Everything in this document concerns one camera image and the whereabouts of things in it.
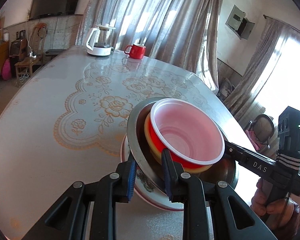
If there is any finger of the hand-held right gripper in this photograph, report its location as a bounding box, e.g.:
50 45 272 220
224 141 246 159

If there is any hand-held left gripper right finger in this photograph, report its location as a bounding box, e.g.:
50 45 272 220
161 149 278 240

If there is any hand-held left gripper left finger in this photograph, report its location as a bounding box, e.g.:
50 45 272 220
22 152 137 240

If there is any white bowl with flower print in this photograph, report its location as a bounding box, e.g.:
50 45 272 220
134 166 165 195

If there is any large floral rimmed plate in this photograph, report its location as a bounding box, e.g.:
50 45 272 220
120 133 186 211

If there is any stainless steel bowl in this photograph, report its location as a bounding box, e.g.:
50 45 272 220
127 97 239 193

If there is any yellow plastic bowl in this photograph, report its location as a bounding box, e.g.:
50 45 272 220
144 114 213 174

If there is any red plastic bowl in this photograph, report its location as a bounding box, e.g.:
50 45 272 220
150 99 225 169

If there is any person's right hand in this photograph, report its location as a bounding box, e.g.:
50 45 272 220
250 179 300 231

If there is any pink chair cushion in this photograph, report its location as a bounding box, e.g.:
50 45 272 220
247 130 264 151

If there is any round-backed dark chair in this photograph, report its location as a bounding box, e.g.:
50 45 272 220
246 114 275 152

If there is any pile of sacks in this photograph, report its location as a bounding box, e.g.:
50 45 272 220
219 77 235 100

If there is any narrow sheer side curtain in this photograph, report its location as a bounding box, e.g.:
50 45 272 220
224 15 300 120

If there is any red mug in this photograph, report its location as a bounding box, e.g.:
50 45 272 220
124 43 146 60

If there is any white glass electric kettle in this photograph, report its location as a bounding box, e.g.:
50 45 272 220
86 24 116 57

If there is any dark bench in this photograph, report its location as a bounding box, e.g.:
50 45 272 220
45 49 65 60

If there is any wide sheer window curtain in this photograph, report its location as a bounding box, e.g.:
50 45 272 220
75 0 228 97

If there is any pink bag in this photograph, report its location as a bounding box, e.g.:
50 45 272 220
2 59 12 80

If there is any wooden chair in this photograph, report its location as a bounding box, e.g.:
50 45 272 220
14 22 48 80

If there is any dark speaker box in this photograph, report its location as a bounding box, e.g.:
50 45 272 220
9 39 28 63

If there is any wall electrical box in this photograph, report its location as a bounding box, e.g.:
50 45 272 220
225 4 255 40

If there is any wall-mounted television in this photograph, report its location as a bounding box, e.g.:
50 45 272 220
29 0 86 19

